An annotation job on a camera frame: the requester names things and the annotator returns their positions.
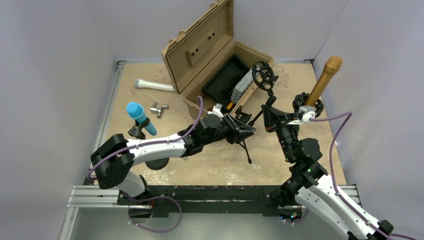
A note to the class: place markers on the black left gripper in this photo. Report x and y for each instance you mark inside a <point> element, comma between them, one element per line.
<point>243,131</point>

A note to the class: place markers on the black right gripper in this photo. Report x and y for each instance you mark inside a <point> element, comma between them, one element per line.
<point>272,117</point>

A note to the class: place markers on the black tripod shock mount stand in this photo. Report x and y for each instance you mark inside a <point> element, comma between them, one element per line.
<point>259,92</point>

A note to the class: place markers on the blue microphone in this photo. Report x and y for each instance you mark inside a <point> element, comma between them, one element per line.
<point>136,112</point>

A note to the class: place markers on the white mesh-head microphone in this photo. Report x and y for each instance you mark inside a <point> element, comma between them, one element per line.
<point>143,84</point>

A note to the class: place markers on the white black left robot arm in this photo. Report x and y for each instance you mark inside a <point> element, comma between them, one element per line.
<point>112,161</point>

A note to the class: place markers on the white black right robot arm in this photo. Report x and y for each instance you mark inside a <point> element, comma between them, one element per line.
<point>310,184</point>

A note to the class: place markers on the gold microphone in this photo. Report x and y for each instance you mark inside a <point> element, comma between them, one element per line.
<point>331,67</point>

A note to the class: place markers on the grey plastic bit box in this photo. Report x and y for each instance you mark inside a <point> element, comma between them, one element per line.
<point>242,86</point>

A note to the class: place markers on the black tool tray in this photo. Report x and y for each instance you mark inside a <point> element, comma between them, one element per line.
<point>221,85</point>

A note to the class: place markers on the tan plastic tool case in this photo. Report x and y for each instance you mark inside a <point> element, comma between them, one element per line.
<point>198,53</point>

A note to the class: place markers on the chrome angle valve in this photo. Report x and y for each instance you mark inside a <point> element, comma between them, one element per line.
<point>158,110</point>

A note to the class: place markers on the yellow handle screwdriver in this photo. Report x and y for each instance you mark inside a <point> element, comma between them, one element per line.
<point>230,105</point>

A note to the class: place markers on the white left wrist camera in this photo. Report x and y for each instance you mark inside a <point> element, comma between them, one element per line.
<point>216,110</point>

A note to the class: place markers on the black mounting base plate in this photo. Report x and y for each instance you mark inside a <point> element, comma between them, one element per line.
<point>264,200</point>

